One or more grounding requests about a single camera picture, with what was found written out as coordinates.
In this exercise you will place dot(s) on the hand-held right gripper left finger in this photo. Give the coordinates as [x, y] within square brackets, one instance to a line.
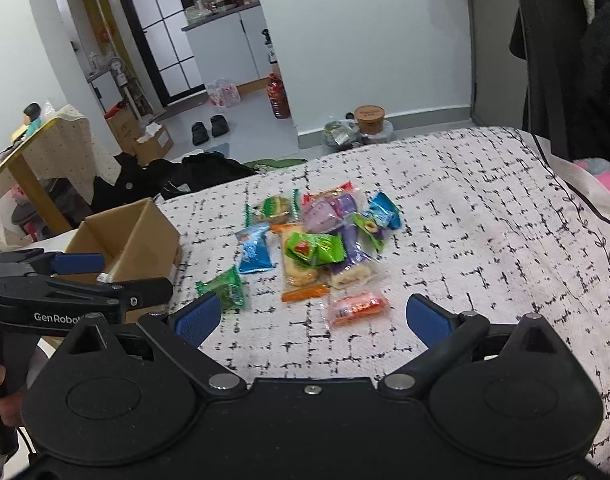
[199, 319]

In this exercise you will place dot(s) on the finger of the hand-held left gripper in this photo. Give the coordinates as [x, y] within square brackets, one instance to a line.
[145, 294]
[77, 263]

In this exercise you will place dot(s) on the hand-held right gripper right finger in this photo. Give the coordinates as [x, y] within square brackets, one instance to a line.
[427, 317]

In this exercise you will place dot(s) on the dark green snack packet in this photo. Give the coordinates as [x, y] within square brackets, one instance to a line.
[225, 287]

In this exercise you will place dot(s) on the pink orange snack packet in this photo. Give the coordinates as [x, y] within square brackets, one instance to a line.
[357, 308]

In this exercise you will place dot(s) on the blue snack packet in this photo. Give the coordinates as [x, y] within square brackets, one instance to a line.
[255, 251]
[385, 210]

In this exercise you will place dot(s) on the long purple bread packet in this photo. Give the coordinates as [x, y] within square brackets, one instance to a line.
[354, 262]

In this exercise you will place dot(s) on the small green avocado packet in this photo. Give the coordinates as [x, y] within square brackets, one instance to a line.
[367, 227]

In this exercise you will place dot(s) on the clear bread packet orange ends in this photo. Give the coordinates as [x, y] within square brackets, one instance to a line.
[300, 275]

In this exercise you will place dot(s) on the green snack packet red label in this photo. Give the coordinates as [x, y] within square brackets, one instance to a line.
[320, 250]

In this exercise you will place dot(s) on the small purple snack packet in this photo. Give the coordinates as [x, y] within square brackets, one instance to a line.
[349, 205]

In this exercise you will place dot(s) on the round purple bun packet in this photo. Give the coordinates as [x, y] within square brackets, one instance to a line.
[319, 217]

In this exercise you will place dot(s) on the person's left hand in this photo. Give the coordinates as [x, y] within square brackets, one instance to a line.
[10, 407]

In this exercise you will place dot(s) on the white black patterned blanket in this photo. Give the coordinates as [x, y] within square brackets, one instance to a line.
[485, 260]

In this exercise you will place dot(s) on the black clothes pile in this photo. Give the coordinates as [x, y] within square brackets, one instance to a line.
[127, 182]

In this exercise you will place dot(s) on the dotted cream tablecloth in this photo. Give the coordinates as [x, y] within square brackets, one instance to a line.
[70, 140]

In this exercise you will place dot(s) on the green snack packet brown picture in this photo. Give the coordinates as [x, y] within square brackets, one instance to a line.
[272, 208]

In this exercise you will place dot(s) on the brown cardboard box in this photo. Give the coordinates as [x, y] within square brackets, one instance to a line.
[122, 129]

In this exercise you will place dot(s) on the open cardboard box white paper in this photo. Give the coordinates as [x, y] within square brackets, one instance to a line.
[155, 142]

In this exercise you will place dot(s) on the doll figurine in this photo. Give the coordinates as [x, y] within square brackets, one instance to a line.
[32, 116]

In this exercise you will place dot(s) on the red orange snack packet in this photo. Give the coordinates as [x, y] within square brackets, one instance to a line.
[330, 192]

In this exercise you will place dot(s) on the green rug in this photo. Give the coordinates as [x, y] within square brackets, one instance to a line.
[277, 163]

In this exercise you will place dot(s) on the white tote bag leaf print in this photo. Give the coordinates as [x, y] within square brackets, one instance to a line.
[590, 205]

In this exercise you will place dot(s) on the white standing fan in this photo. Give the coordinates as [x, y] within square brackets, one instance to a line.
[117, 67]

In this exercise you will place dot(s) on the clear trash bag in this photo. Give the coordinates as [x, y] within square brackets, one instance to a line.
[340, 132]

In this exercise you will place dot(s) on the brown paper tub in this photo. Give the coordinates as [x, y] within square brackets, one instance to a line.
[371, 117]

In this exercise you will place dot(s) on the plastic wrapped bottle pack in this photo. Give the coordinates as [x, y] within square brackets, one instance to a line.
[223, 92]

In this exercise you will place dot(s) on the pink fluffy toy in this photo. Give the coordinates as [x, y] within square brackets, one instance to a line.
[599, 172]

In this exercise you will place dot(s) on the red oil bottle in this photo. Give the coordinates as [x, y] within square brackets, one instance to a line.
[279, 97]

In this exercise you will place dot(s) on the black framed glass door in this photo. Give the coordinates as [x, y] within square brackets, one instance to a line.
[150, 25]

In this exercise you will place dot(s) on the white kitchen cabinet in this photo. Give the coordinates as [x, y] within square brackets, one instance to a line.
[225, 47]

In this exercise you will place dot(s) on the black coat white lining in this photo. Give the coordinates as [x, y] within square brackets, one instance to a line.
[585, 60]

